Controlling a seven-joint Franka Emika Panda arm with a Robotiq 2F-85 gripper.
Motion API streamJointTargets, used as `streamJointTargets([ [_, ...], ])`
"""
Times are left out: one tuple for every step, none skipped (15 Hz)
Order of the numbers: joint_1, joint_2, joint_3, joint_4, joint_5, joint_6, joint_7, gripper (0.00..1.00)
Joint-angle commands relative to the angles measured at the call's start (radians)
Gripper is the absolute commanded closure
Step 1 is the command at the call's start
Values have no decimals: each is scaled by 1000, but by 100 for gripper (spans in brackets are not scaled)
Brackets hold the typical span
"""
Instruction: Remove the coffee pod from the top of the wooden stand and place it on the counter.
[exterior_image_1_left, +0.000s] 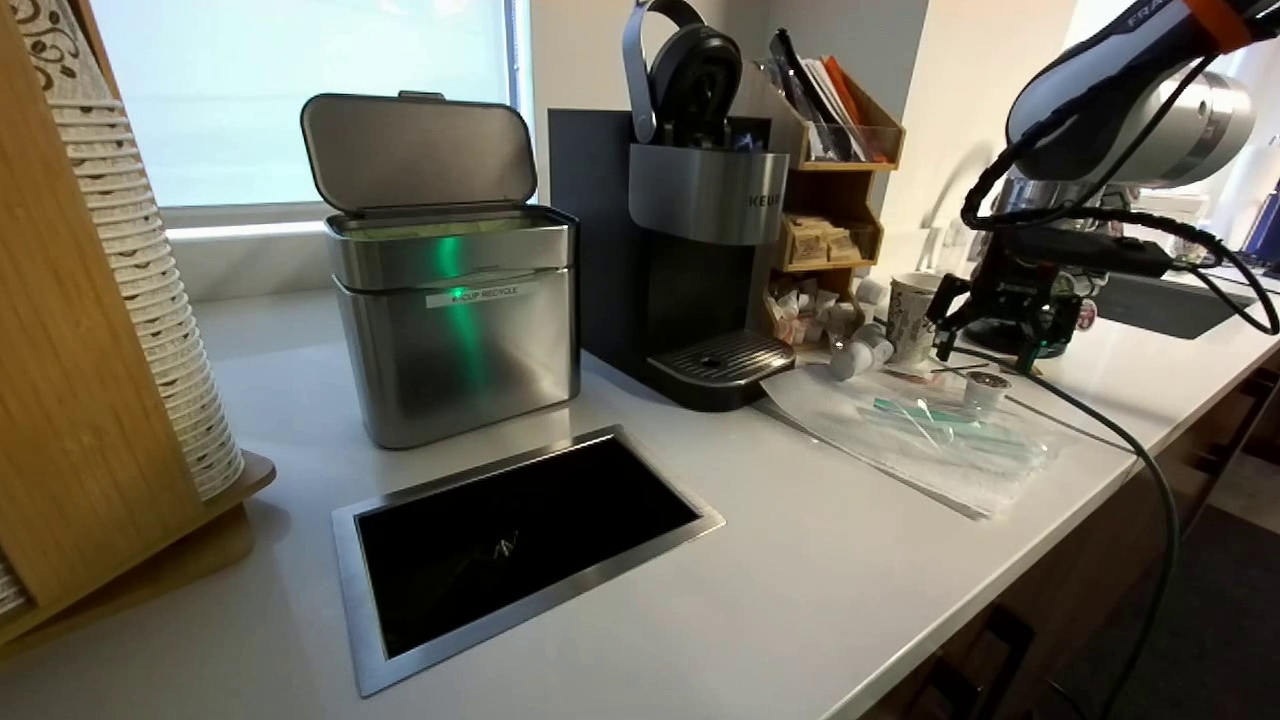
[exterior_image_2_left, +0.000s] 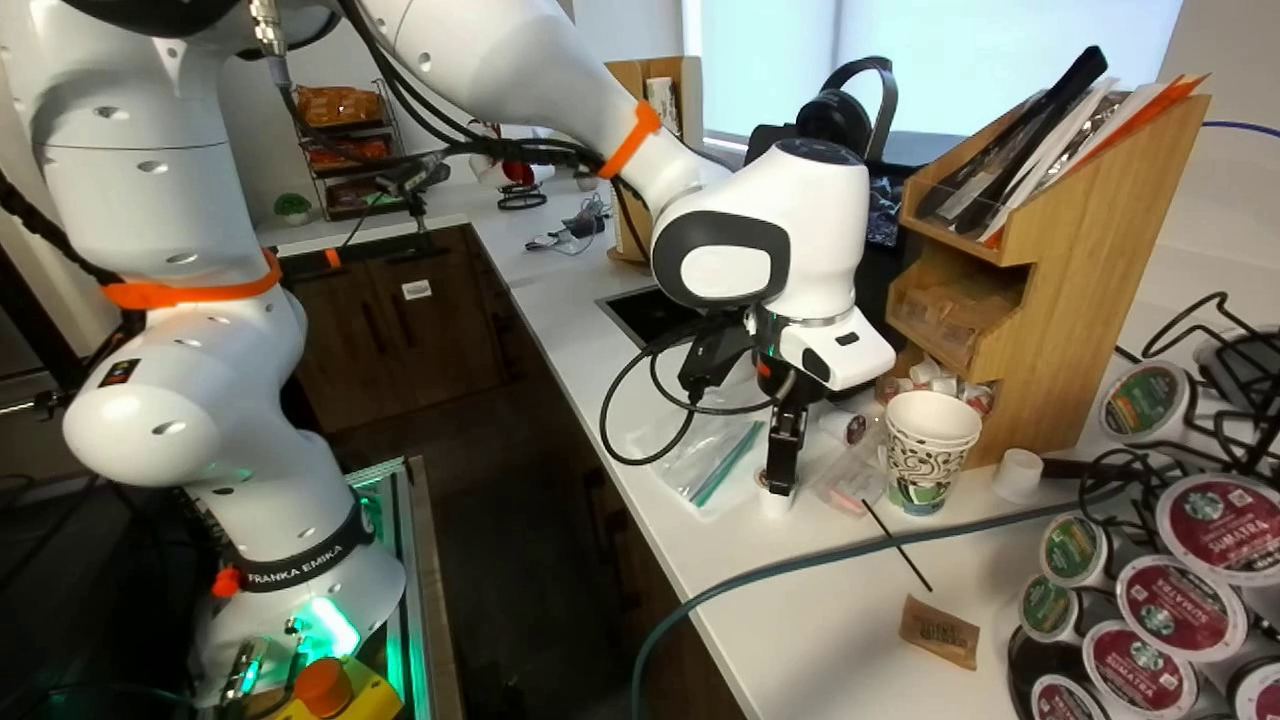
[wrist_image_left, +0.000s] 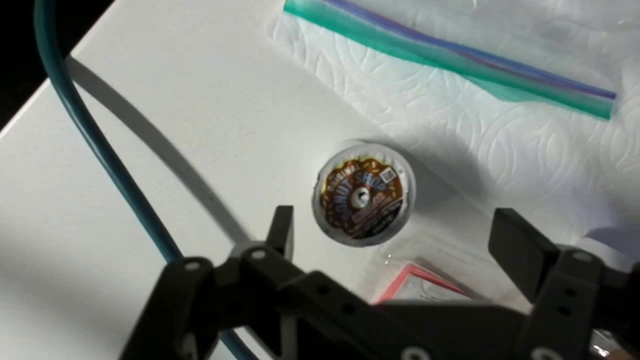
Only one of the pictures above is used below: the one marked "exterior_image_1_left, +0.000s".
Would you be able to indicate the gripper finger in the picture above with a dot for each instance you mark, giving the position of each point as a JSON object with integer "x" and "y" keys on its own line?
{"x": 945, "y": 305}
{"x": 1060, "y": 330}

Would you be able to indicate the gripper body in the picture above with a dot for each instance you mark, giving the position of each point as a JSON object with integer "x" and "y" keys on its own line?
{"x": 1015, "y": 290}

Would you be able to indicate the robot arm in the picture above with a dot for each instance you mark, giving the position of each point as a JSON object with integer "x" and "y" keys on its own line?
{"x": 1110, "y": 90}

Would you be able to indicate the white coffee pod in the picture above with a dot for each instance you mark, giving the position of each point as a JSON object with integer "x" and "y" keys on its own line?
{"x": 987, "y": 390}

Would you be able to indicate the wooden condiment stand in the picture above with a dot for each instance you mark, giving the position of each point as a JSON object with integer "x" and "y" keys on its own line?
{"x": 840, "y": 200}

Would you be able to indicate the black and silver coffee machine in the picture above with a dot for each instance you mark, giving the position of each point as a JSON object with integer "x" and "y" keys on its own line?
{"x": 690, "y": 200}

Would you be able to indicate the steel framed counter trash chute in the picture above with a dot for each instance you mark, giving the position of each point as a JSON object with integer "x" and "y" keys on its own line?
{"x": 525, "y": 545}

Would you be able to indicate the printed paper cup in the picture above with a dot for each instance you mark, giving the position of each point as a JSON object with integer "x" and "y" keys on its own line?
{"x": 912, "y": 318}

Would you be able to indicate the white creamer cup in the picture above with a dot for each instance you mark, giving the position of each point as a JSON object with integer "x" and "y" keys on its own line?
{"x": 850, "y": 360}
{"x": 870, "y": 291}
{"x": 876, "y": 340}

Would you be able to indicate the bundle of green stir sticks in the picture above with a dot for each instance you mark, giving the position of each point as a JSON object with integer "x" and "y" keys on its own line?
{"x": 925, "y": 413}

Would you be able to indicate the sink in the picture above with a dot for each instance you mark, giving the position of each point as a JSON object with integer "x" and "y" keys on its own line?
{"x": 1170, "y": 305}

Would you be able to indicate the row of brown sugar packets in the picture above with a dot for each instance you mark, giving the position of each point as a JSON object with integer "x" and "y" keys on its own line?
{"x": 820, "y": 242}

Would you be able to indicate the heap of creamer cups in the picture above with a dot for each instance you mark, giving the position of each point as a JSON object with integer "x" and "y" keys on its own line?
{"x": 805, "y": 310}

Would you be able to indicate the clear plastic bag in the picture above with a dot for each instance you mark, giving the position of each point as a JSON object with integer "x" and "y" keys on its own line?
{"x": 920, "y": 450}

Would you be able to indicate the steel recycling bin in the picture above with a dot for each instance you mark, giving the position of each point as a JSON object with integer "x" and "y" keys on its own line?
{"x": 455, "y": 340}

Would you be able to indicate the steel bin lid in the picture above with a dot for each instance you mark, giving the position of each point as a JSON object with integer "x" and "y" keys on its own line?
{"x": 418, "y": 150}

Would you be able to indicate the window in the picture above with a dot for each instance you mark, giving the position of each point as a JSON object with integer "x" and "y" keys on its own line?
{"x": 300, "y": 100}

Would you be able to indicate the stack of paper cups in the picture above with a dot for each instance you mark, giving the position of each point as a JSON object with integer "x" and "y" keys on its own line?
{"x": 150, "y": 270}

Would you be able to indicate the wooden cup dispenser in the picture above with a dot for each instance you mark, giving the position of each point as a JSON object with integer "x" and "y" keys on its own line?
{"x": 70, "y": 350}

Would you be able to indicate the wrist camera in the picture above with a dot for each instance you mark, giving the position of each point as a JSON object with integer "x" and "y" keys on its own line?
{"x": 1090, "y": 252}

